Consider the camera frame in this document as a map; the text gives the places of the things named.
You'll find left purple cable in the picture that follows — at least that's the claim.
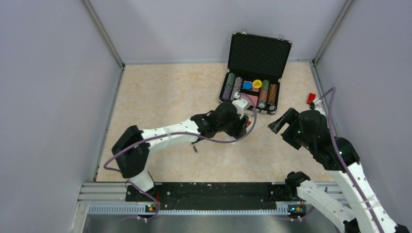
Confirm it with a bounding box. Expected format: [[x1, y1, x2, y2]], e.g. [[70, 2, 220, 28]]
[[103, 93, 258, 222]]

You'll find black poker chip case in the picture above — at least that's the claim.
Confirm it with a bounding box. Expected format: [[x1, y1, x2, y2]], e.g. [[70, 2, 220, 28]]
[[218, 32, 292, 115]]

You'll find red block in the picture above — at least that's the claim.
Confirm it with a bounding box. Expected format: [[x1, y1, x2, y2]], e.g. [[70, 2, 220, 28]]
[[307, 93, 316, 104]]

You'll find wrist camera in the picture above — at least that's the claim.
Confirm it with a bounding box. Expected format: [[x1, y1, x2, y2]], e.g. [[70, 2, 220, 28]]
[[309, 98, 326, 116], [231, 92, 250, 115]]

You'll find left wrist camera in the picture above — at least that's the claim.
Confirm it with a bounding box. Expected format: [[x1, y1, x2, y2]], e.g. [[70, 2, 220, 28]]
[[231, 92, 250, 115]]

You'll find yellow dealer chip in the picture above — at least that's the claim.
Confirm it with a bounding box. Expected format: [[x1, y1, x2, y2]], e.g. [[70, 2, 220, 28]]
[[252, 79, 263, 89]]

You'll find white remote control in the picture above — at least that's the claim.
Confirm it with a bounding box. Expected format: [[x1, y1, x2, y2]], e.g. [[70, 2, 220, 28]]
[[225, 119, 252, 141]]

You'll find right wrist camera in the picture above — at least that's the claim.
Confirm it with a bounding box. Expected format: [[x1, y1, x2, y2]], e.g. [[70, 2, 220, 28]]
[[309, 98, 326, 116]]

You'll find blue dealer chip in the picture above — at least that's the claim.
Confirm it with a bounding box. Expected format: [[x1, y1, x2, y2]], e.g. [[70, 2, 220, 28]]
[[242, 81, 253, 90]]

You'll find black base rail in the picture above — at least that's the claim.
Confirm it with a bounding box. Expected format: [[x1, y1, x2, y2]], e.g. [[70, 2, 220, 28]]
[[73, 182, 315, 222]]

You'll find red card deck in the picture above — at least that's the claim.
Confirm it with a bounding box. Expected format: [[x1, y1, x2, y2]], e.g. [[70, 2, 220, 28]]
[[246, 94, 258, 107]]

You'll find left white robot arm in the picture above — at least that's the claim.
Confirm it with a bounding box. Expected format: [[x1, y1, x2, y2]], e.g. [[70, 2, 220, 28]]
[[111, 99, 250, 201]]

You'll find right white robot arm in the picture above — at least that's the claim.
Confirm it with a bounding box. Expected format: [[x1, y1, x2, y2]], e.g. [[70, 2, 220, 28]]
[[268, 107, 409, 233]]

